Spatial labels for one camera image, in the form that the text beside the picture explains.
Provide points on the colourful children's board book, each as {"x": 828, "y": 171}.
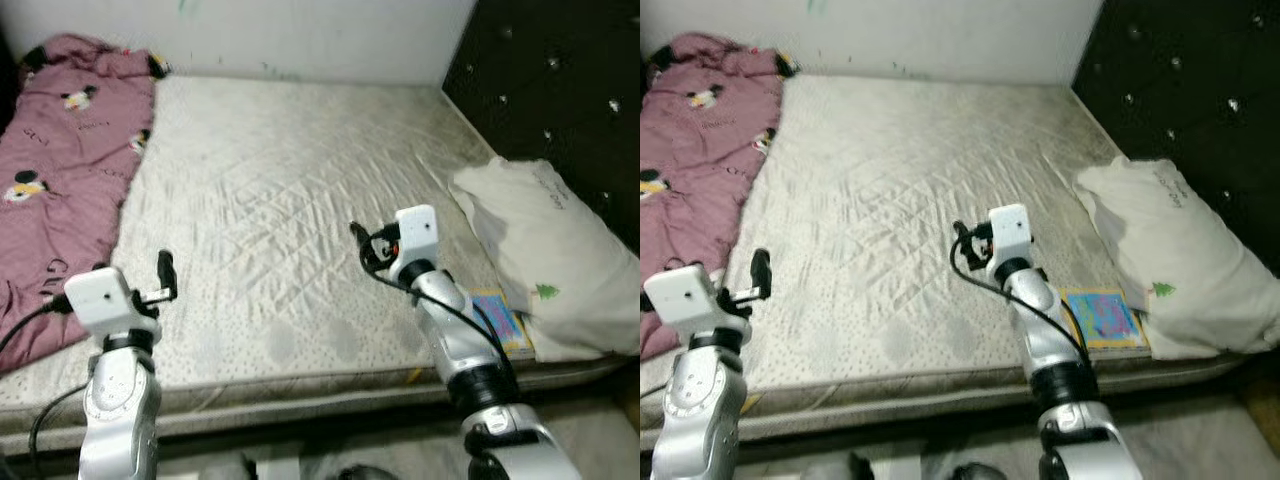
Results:
{"x": 1105, "y": 318}
{"x": 505, "y": 320}

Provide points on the white pillow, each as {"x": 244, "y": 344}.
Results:
{"x": 550, "y": 250}
{"x": 1180, "y": 250}

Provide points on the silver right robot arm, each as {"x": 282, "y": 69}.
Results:
{"x": 1040, "y": 330}
{"x": 450, "y": 330}

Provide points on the white quilted mattress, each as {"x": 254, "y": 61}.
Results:
{"x": 900, "y": 180}
{"x": 280, "y": 180}

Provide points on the pink cartoon print blanket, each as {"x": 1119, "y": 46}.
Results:
{"x": 690, "y": 160}
{"x": 70, "y": 150}

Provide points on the black tufted headboard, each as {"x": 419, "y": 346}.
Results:
{"x": 560, "y": 70}
{"x": 1200, "y": 60}

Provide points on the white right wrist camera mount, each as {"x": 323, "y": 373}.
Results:
{"x": 1010, "y": 232}
{"x": 418, "y": 232}

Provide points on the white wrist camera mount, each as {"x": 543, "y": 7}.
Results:
{"x": 1010, "y": 232}
{"x": 98, "y": 298}
{"x": 418, "y": 232}
{"x": 680, "y": 295}

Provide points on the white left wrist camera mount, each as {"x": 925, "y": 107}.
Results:
{"x": 98, "y": 298}
{"x": 680, "y": 295}

